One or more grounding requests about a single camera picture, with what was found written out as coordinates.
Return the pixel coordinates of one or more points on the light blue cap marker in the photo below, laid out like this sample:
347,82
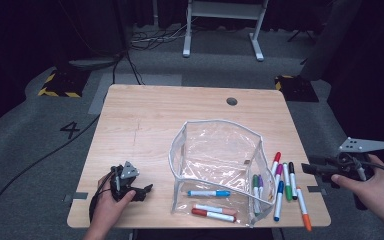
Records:
221,193

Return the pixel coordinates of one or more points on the dark blue cap marker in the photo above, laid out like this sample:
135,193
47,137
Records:
280,187

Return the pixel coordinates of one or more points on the orange cap marker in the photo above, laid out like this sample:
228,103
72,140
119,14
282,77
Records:
307,222

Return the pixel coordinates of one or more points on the red cap marker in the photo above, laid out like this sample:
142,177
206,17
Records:
198,212
276,157

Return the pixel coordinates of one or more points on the black tripod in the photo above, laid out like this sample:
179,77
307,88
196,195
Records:
301,33

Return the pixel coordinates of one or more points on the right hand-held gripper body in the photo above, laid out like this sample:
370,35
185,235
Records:
363,145

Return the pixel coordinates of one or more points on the person's left hand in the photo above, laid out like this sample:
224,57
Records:
108,206

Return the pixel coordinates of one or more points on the black yellow striped base plate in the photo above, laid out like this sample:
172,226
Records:
65,83
296,88

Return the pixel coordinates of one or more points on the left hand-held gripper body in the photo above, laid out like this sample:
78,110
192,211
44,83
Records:
126,171

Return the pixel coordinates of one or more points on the person's right hand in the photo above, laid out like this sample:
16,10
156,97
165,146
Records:
380,196

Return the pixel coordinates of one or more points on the transparent pouch with white trim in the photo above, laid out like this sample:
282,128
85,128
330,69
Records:
213,146

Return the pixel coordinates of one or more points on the grey stand base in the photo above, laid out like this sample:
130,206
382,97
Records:
93,63

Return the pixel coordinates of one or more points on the grey curtain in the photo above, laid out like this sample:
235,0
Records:
333,36

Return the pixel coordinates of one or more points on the grey tape piece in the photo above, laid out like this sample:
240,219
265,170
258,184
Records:
315,189
78,196

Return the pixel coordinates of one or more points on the white desk frame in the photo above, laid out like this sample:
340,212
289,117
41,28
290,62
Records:
225,10

